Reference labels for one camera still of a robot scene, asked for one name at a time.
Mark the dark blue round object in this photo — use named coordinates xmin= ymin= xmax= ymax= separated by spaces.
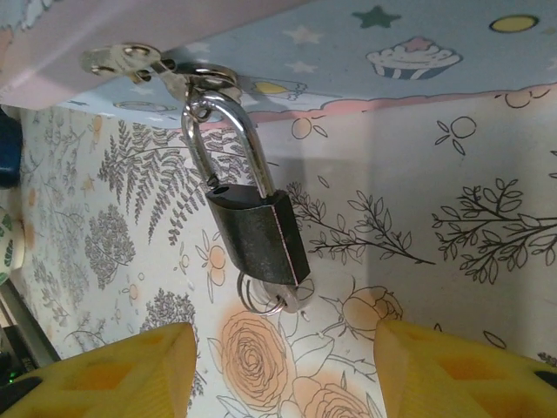
xmin=0 ymin=108 xmax=23 ymax=189

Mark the silver box hasp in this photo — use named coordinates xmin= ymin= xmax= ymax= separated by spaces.
xmin=81 ymin=42 xmax=239 ymax=104

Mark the green leaf tape roll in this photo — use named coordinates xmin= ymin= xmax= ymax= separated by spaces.
xmin=0 ymin=207 xmax=28 ymax=284

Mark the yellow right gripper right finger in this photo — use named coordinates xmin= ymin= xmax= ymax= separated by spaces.
xmin=374 ymin=320 xmax=557 ymax=418

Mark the dark grey padlock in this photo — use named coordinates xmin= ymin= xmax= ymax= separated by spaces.
xmin=180 ymin=84 xmax=311 ymax=288

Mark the blue and pink cartoon box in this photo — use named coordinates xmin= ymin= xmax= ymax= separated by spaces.
xmin=0 ymin=0 xmax=557 ymax=131

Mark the aluminium side rail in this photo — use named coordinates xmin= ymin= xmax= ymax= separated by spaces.
xmin=0 ymin=278 xmax=62 ymax=371

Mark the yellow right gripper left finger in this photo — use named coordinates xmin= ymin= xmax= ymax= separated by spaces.
xmin=0 ymin=322 xmax=198 ymax=418

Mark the silver key ring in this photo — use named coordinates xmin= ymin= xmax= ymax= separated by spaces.
xmin=237 ymin=273 xmax=286 ymax=316

